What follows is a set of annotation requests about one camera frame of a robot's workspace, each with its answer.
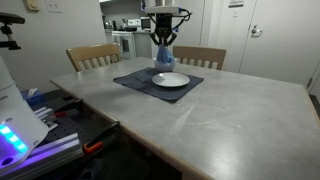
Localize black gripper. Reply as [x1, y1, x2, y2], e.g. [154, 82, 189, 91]
[149, 13, 178, 47]

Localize white round plate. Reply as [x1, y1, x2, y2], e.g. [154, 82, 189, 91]
[151, 72, 191, 89]

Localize microwave oven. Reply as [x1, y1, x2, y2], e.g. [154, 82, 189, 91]
[139, 16, 152, 32]

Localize white countertop appliance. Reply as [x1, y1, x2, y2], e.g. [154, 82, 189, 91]
[126, 18, 142, 28]

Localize light wooden slat-back chair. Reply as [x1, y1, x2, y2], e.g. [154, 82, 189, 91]
[171, 45, 228, 71]
[65, 43, 122, 73]

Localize silver metal fork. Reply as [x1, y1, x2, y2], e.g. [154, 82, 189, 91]
[130, 73, 149, 84]

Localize dark blue woven placemat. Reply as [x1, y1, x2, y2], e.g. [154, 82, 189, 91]
[112, 66, 205, 104]

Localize dark door sign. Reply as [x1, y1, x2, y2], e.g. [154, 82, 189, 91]
[228, 0, 245, 9]

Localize white door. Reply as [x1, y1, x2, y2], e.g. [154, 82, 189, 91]
[238, 0, 320, 88]

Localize black perforated mounting board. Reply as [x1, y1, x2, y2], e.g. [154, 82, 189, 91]
[31, 96, 116, 148]

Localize beige round thermostat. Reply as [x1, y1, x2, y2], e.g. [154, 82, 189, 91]
[24, 0, 41, 12]

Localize grey aluminium blocks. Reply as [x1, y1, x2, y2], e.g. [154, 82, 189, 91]
[33, 106, 60, 132]

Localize blue tissue box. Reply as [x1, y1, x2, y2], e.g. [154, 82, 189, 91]
[20, 87, 47, 108]

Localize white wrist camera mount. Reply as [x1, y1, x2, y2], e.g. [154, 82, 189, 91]
[143, 4, 183, 15]

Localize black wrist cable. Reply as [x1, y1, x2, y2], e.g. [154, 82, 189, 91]
[171, 7, 193, 34]

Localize silver door lever handle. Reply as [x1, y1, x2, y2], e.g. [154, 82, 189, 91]
[250, 24, 264, 38]

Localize white light switch plate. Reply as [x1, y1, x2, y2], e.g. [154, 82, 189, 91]
[45, 0, 64, 14]

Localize orange-handled black bar clamp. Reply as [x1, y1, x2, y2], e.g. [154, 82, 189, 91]
[53, 97, 85, 118]
[82, 120, 122, 155]

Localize black camera on stand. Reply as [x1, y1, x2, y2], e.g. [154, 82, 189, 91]
[0, 12, 26, 51]

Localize aluminium profile rail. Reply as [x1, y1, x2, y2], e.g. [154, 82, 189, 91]
[0, 132, 85, 180]

